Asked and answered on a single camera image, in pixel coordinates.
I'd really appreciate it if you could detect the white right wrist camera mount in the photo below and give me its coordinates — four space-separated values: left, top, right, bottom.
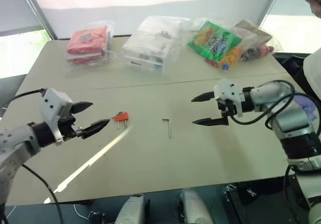
213 79 244 118

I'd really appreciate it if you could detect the person's bare hand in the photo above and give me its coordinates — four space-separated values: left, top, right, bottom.
302 0 321 19

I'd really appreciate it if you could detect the black side furniture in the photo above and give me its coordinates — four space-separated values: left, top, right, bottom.
271 51 317 99

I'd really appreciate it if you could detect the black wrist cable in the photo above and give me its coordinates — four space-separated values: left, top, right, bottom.
230 79 298 131
0 88 46 117

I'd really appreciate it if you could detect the red plastic rack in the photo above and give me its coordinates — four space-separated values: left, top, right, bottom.
113 111 129 123

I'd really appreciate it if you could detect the clear bag of brown items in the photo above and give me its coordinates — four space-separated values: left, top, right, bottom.
232 19 283 63

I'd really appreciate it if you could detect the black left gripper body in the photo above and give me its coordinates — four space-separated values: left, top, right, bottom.
56 103 86 142

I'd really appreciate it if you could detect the thin white floor cable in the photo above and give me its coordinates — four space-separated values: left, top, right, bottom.
72 203 91 221

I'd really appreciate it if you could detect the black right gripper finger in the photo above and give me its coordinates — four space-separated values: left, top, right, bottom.
191 116 230 127
191 91 215 103

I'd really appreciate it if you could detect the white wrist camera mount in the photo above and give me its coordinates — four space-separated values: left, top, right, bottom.
40 87 74 146
213 79 244 118

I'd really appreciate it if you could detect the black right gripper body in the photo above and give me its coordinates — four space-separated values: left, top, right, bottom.
216 97 238 126

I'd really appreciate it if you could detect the clear bag of red packets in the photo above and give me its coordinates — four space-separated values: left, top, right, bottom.
64 20 116 77

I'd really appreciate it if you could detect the black box under table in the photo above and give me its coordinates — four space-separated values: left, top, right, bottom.
222 183 254 224

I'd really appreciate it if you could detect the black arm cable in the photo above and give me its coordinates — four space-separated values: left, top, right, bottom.
21 164 64 224
284 164 312 215

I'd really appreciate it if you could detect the clear bag of white boxes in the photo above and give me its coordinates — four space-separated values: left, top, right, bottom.
121 15 186 74

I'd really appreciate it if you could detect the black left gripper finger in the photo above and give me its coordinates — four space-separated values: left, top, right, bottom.
71 100 94 115
81 118 111 140

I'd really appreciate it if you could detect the small metal hex key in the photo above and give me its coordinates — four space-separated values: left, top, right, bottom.
162 118 173 139

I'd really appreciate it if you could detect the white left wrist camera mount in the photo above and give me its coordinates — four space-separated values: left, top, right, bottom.
40 87 74 146

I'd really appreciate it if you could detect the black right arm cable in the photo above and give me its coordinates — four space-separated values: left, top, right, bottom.
284 164 312 215

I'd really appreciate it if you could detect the grey window frame post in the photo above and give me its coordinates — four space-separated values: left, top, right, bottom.
18 0 59 42

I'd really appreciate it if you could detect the person's white garment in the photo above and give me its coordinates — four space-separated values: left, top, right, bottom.
303 49 321 98

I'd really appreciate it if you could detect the silver rounded robot leg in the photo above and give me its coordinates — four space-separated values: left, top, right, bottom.
117 193 151 224
176 188 214 224

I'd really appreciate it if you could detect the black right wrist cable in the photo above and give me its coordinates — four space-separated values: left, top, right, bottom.
230 79 298 131

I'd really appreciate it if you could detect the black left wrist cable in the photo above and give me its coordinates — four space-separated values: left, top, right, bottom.
0 88 46 117

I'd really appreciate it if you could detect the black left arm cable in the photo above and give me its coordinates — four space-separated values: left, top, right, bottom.
21 164 64 224

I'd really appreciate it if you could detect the green snack bag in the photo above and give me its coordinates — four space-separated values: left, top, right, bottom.
187 20 243 72

